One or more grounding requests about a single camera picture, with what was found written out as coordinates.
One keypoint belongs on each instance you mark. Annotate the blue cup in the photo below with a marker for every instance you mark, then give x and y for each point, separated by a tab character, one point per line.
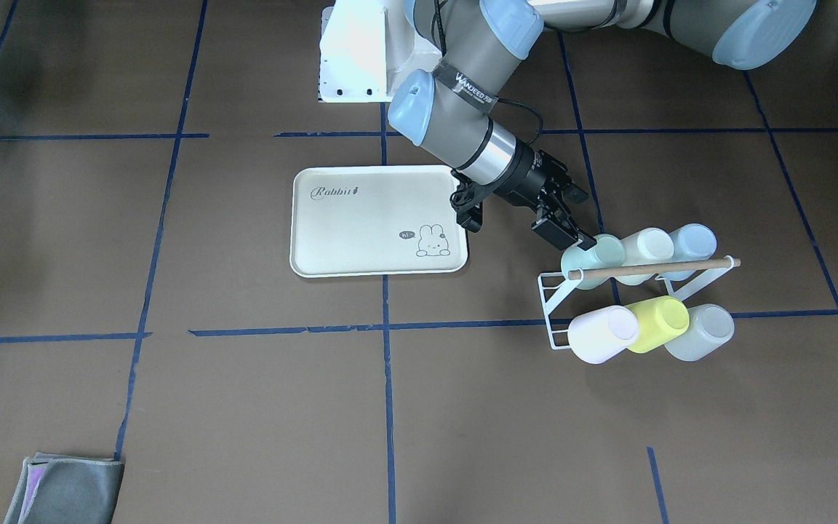
692	242

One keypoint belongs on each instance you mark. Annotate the yellow cup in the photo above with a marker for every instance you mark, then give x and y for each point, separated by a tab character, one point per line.
660	320

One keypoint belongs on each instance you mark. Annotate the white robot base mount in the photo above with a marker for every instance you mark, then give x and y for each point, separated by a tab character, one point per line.
367	48

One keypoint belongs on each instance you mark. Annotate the cream rabbit tray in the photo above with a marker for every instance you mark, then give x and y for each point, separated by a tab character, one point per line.
374	220

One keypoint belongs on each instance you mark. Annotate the beige cup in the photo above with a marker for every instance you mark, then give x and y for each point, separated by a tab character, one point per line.
648	246

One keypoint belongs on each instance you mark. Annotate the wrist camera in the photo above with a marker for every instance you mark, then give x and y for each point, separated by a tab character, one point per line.
467	201

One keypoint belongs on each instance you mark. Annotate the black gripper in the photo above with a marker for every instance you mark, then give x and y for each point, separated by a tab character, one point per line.
527	172

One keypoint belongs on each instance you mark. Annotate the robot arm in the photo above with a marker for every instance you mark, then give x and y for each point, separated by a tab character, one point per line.
447	111

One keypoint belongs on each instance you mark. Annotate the pink cup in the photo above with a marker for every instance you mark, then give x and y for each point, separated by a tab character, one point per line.
597	336

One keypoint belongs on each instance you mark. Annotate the grey folded cloth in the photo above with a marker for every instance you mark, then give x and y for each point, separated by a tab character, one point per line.
57	488

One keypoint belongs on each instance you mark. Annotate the green cup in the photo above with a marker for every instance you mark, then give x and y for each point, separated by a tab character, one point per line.
608	251

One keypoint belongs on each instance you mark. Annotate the grey cup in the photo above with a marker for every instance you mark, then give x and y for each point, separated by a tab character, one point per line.
710	327

